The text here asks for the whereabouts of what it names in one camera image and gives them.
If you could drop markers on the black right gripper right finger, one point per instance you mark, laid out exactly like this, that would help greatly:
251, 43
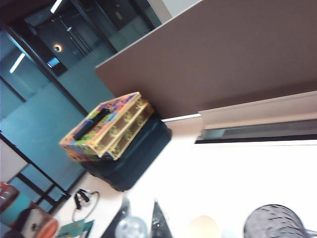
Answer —
159, 225

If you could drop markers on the white paper cup blue logo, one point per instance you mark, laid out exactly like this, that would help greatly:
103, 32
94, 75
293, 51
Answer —
203, 228

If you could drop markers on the brown fabric desk partition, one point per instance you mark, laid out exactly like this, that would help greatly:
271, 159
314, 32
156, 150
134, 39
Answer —
223, 62

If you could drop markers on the orange brown box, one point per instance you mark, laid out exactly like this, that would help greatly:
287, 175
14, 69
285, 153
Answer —
7, 196

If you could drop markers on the dark textured glass mug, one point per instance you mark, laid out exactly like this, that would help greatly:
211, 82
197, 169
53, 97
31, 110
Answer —
272, 223

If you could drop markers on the yellow wooden puzzle box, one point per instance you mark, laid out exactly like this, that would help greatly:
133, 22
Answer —
128, 141

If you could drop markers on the dark blue plastic case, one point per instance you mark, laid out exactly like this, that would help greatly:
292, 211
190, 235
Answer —
138, 163

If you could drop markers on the black marker stick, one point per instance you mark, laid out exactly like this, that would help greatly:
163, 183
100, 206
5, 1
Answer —
91, 124

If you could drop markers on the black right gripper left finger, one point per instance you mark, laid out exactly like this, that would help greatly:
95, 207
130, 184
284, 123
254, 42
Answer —
111, 228

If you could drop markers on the stacked yellow patterned boxes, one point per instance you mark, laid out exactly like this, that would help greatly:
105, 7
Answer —
121, 104

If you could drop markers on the white ceiling light bar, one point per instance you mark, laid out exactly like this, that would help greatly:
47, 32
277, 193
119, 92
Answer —
56, 6

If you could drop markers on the teal paper card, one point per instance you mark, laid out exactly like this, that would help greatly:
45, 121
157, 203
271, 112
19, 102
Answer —
76, 228

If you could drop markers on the black pen clear cap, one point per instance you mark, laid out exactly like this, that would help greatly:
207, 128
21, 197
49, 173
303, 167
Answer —
131, 228

